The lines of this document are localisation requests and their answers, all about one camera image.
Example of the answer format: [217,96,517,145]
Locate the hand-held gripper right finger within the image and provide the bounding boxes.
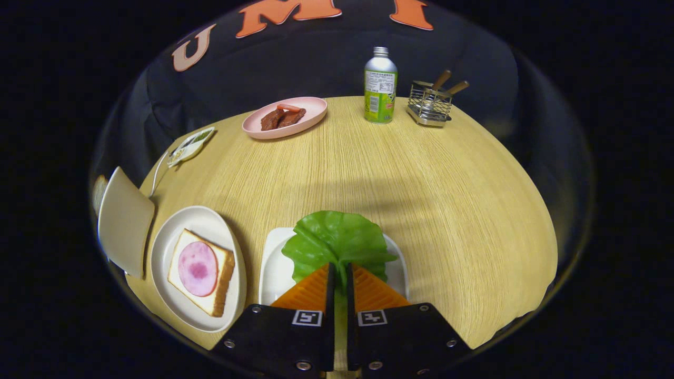
[346,263,472,379]

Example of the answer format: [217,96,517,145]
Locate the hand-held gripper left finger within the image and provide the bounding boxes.
[211,263,336,379]

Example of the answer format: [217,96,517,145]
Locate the green lettuce leaf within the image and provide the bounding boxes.
[281,211,398,316]

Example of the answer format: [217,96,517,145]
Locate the brown crust bread slice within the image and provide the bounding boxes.
[93,175,108,214]

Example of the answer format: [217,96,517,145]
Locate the white square plate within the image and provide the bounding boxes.
[258,226,410,307]

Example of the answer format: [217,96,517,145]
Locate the white toast slice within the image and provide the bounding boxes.
[167,228,236,317]

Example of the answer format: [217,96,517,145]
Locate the pink ham slice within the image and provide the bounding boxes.
[177,241,219,297]

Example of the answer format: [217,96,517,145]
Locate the white oval plate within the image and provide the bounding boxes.
[151,205,247,333]

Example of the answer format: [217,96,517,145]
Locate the cream white toaster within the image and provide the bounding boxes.
[98,167,156,278]

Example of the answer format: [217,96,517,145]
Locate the white divided dish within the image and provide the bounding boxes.
[167,127,215,168]

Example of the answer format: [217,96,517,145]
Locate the brown meat slice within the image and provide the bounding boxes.
[262,108,285,131]
[277,108,307,128]

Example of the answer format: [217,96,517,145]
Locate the pink round plate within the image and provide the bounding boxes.
[242,96,328,140]

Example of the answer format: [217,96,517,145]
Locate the silver bottle with green label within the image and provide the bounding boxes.
[364,46,399,124]

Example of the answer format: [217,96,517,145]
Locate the black backdrop cloth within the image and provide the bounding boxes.
[95,0,590,211]

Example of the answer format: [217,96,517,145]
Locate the white power cable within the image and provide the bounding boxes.
[149,152,172,198]

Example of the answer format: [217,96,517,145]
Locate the metal wire utensil holder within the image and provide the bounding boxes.
[406,80,453,128]

